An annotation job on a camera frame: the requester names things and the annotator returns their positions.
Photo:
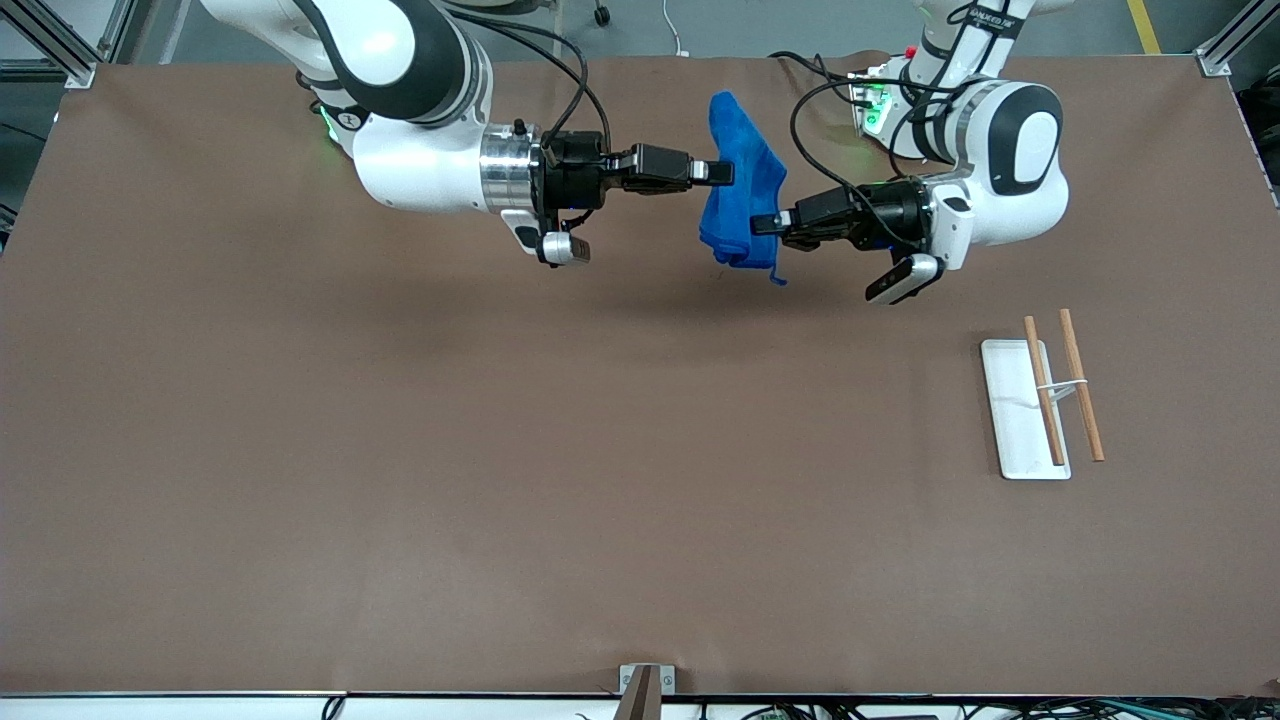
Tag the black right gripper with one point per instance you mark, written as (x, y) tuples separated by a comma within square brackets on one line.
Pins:
[(573, 171)]

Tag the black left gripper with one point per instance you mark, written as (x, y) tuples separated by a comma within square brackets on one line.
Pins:
[(893, 221)]

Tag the blue microfiber towel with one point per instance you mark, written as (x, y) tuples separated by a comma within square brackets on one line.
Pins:
[(740, 150)]

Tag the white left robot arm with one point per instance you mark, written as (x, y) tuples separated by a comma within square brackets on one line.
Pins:
[(1020, 140)]

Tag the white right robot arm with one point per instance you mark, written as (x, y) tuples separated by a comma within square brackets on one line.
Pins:
[(400, 160)]

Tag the office chair base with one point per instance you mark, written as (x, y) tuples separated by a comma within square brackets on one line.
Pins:
[(601, 15)]

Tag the white rack with wooden rods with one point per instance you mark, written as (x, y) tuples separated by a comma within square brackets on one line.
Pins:
[(1015, 420)]

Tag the aluminium frame post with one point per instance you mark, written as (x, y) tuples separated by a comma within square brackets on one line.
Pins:
[(60, 50), (1215, 62)]

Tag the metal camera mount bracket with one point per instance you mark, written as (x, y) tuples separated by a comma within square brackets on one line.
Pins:
[(640, 695)]

